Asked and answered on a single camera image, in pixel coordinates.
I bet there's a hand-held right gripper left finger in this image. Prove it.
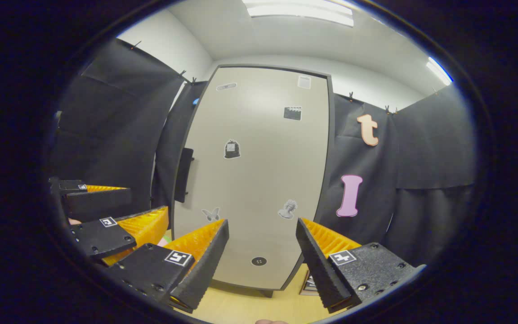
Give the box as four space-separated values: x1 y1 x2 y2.
104 219 231 314

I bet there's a ceiling light panel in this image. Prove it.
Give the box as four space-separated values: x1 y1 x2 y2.
425 57 453 86
242 0 354 28

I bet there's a grey cabinet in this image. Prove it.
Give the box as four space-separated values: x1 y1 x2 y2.
170 64 335 298

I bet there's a black backdrop cloth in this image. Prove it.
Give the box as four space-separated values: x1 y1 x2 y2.
48 38 478 268

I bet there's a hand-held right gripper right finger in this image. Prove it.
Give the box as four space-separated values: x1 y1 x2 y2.
295 217 425 314

